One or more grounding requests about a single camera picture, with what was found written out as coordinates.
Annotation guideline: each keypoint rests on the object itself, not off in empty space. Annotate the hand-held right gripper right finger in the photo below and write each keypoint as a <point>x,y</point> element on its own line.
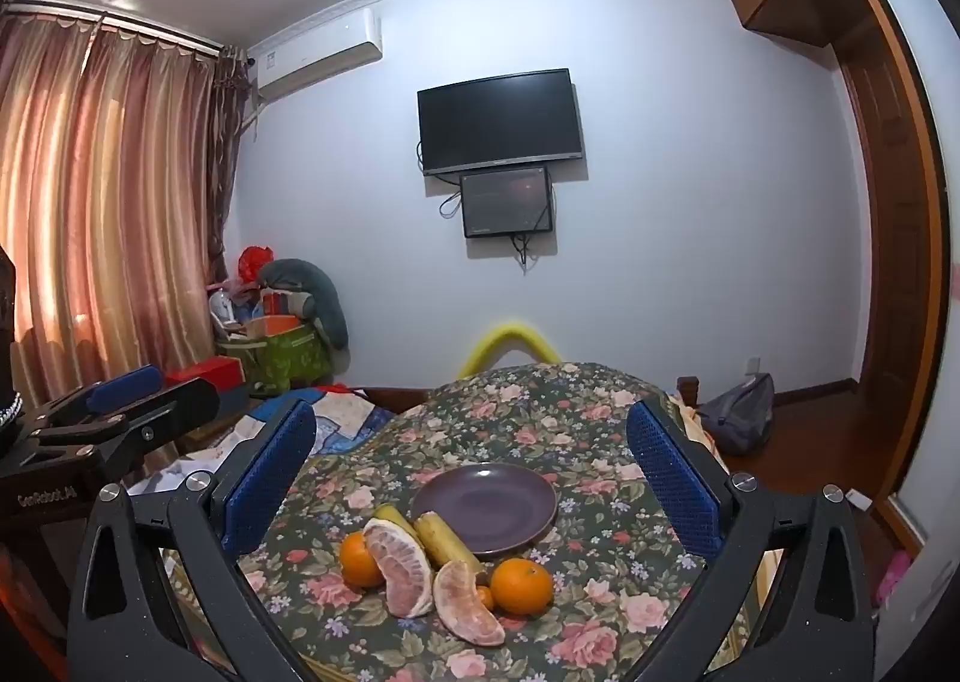
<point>671,479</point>

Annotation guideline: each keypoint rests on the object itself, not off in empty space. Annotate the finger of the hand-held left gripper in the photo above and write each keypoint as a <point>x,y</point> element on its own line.
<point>127,382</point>
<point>169,408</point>

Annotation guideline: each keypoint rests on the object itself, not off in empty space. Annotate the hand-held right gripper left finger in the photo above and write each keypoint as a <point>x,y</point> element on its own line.
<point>270,479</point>

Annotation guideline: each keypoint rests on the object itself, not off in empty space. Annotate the medium orange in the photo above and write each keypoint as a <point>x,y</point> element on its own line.
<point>358,560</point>

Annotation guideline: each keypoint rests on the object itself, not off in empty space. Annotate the banana piece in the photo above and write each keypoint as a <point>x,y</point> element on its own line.
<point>394,515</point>

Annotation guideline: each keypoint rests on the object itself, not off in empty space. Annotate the large peeled pomelo segment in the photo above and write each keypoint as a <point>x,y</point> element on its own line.
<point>405,569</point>

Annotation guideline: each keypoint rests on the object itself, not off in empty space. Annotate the large orange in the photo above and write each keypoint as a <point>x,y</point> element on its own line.
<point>523,586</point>

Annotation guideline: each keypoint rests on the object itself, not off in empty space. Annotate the golden bread roll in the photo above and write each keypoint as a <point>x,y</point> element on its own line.
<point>446,539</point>

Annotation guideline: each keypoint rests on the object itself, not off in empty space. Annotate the brown round plate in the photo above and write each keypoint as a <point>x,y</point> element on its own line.
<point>484,508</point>

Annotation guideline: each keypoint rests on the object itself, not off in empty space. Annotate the small tangerine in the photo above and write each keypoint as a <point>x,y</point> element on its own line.
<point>485,597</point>

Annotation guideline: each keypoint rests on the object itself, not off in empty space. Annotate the pink ham slice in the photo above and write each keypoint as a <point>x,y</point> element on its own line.
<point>465,607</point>

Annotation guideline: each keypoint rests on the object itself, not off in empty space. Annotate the red flat box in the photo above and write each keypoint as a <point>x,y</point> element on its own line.
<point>206,374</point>

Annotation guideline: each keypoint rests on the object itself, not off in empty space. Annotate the patchwork quilt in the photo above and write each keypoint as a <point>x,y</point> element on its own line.
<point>337,419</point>

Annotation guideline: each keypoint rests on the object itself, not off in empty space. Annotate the grey backpack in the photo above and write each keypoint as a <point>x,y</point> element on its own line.
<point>739,415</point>

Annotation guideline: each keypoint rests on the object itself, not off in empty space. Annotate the green patterned box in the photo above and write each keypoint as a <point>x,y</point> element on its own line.
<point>289,359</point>

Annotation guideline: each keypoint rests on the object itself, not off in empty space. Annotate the floral blanket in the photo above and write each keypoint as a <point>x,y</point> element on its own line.
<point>585,577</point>

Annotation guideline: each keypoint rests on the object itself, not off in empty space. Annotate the red plastic bag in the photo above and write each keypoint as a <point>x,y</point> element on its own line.
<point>253,262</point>

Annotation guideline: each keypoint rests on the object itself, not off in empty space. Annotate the pink striped curtain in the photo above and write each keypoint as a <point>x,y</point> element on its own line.
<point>97,202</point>

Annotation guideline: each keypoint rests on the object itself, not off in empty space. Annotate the grey plush toy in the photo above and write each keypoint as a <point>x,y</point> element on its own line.
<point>315,284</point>

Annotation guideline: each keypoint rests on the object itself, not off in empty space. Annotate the brown wooden door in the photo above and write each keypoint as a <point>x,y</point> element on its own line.
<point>892,217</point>

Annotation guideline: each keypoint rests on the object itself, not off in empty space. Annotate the white air conditioner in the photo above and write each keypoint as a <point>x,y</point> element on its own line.
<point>319,55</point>

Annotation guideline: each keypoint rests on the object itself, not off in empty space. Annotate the wooden bed post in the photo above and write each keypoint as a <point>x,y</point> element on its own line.
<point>687,389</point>

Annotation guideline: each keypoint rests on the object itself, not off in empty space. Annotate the small black wall monitor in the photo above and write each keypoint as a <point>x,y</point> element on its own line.
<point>506,202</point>

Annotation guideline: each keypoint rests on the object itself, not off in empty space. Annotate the black wall television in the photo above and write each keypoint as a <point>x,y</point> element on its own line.
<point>501,119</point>

